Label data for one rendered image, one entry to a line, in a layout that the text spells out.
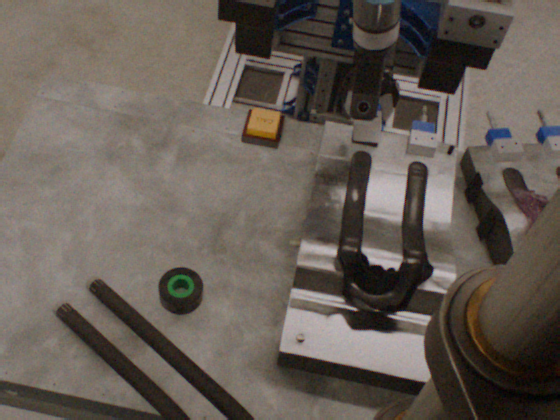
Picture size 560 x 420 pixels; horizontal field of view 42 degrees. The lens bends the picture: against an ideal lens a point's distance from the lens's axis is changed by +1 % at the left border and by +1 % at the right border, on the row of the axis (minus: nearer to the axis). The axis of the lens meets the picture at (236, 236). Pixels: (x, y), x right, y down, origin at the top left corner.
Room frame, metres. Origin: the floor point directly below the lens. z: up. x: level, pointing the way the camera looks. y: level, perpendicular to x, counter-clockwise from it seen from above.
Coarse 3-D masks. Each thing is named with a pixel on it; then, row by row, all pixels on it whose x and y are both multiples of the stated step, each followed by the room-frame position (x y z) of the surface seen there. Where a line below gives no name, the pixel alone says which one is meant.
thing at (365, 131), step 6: (378, 108) 1.00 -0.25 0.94; (378, 114) 0.97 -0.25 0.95; (378, 120) 0.96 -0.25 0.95; (354, 126) 0.95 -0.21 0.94; (360, 126) 0.95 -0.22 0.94; (366, 126) 0.95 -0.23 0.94; (372, 126) 0.95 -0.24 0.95; (378, 126) 0.94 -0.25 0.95; (354, 132) 0.95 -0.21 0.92; (360, 132) 0.95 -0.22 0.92; (366, 132) 0.95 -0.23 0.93; (372, 132) 0.95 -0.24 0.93; (378, 132) 0.95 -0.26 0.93; (354, 138) 0.95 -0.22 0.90; (360, 138) 0.95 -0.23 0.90; (366, 138) 0.95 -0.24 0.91; (372, 138) 0.95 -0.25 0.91; (378, 138) 0.95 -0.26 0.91
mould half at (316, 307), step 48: (336, 144) 0.95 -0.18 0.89; (384, 144) 0.95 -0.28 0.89; (336, 192) 0.83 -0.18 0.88; (384, 192) 0.84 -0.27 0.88; (432, 192) 0.85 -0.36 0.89; (336, 240) 0.69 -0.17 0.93; (384, 240) 0.71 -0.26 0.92; (432, 240) 0.73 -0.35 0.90; (336, 288) 0.62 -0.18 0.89; (432, 288) 0.61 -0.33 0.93; (288, 336) 0.54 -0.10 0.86; (336, 336) 0.55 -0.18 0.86; (384, 336) 0.55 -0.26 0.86; (384, 384) 0.48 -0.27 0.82
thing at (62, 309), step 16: (64, 304) 0.58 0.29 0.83; (64, 320) 0.55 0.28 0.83; (80, 320) 0.55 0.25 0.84; (80, 336) 0.52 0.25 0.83; (96, 336) 0.52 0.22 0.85; (96, 352) 0.49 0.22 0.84; (112, 352) 0.49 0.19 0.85; (112, 368) 0.47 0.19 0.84; (128, 368) 0.46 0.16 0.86; (144, 384) 0.43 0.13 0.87
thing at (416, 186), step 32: (352, 160) 0.91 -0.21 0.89; (352, 192) 0.84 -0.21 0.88; (416, 192) 0.85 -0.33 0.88; (352, 224) 0.75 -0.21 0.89; (416, 224) 0.77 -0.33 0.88; (352, 256) 0.68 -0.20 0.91; (416, 256) 0.68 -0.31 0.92; (352, 288) 0.63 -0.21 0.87; (384, 288) 0.63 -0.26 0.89; (416, 288) 0.61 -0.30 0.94
